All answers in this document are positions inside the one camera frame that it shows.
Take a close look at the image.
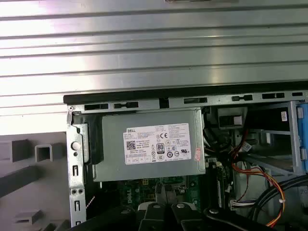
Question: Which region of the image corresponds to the green motherboard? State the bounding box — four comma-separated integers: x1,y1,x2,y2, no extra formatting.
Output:
101,175,231,217

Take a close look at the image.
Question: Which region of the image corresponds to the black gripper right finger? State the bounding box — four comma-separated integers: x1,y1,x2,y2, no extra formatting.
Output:
169,203,265,231

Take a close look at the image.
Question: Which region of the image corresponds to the grey power supply unit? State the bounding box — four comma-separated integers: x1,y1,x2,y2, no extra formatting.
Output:
92,108,207,182

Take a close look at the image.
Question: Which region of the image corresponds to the blue plastic drive latch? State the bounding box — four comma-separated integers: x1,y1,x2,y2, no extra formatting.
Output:
297,102,308,173

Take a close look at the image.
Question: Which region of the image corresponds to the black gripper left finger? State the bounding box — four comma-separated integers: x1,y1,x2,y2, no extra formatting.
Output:
72,202,167,231

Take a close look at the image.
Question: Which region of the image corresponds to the grey metal drive cage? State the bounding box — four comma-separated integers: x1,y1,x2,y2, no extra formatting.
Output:
240,100,301,180

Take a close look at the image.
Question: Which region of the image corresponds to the grey parts rack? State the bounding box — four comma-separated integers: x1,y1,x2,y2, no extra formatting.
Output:
0,131,72,231

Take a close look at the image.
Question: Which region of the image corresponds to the thick black cable bundle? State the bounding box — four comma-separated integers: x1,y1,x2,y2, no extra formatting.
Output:
250,178,308,231

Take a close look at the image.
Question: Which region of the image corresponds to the black open PC case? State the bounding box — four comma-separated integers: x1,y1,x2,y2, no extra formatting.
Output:
63,83,308,231

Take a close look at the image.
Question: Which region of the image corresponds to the orange and yellow wire bundle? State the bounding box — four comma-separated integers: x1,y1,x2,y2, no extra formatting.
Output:
230,125,287,228

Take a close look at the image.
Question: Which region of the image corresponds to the black RAM slot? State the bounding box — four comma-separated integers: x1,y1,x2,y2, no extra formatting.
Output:
217,165,231,209

